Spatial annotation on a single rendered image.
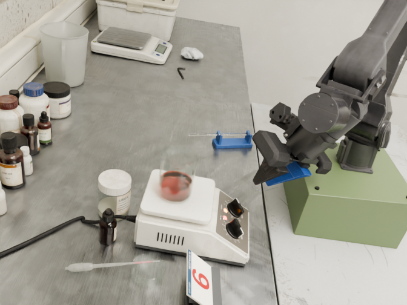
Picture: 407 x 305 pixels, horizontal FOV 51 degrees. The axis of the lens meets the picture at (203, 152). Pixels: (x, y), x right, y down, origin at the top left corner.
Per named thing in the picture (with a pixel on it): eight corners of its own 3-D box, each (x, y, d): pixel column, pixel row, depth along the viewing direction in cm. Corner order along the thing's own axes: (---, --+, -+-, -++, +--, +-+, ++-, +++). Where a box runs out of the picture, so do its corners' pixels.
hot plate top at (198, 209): (215, 183, 80) (215, 179, 79) (210, 226, 70) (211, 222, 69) (152, 171, 80) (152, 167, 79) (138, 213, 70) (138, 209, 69)
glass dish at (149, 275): (129, 262, 71) (129, 253, 70) (162, 261, 72) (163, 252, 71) (131, 290, 66) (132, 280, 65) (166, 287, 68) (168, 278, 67)
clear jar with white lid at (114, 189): (90, 215, 79) (91, 181, 74) (108, 198, 83) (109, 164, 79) (118, 227, 77) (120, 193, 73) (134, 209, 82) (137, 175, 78)
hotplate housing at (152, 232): (246, 219, 85) (255, 188, 80) (246, 269, 73) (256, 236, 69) (136, 200, 84) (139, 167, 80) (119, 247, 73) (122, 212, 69)
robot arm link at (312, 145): (360, 147, 74) (340, 121, 77) (307, 132, 60) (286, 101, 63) (324, 176, 78) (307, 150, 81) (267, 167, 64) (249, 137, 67)
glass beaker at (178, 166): (157, 181, 76) (162, 142, 72) (192, 186, 77) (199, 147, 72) (153, 207, 71) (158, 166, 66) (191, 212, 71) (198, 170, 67)
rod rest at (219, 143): (248, 141, 111) (251, 129, 109) (252, 147, 108) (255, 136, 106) (211, 141, 108) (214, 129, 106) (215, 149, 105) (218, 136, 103)
